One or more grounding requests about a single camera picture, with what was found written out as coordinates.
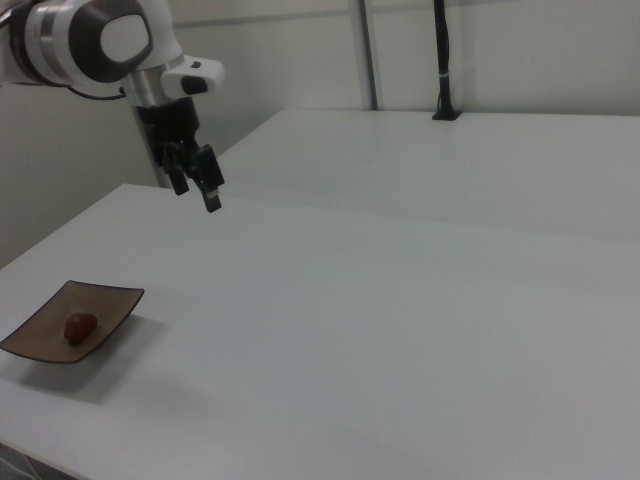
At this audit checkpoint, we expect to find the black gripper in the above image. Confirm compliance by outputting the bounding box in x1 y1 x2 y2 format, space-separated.
135 97 226 215

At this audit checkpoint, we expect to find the square brown ceramic plate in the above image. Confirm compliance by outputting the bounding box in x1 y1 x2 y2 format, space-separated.
0 279 146 366

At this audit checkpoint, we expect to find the white side table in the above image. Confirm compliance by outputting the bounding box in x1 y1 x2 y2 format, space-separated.
214 107 640 241

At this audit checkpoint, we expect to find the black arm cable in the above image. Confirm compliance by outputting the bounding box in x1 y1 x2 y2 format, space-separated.
64 83 127 102

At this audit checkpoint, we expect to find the grey metal frame post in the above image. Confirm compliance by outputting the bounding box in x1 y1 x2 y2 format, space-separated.
356 0 385 110

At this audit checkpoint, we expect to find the black camera pole with base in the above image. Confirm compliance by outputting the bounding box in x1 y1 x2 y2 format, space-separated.
431 0 464 122

